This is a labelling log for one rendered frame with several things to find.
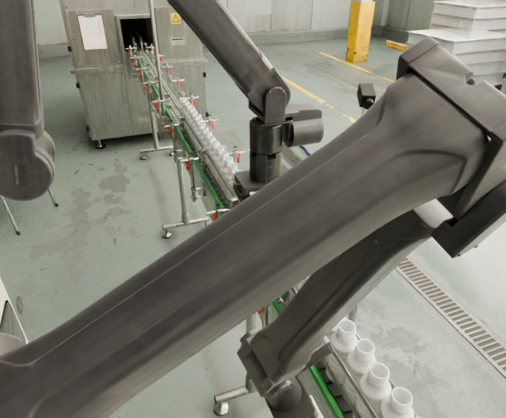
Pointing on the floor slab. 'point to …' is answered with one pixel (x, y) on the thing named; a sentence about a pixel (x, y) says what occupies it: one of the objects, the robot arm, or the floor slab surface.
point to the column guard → (359, 31)
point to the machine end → (110, 69)
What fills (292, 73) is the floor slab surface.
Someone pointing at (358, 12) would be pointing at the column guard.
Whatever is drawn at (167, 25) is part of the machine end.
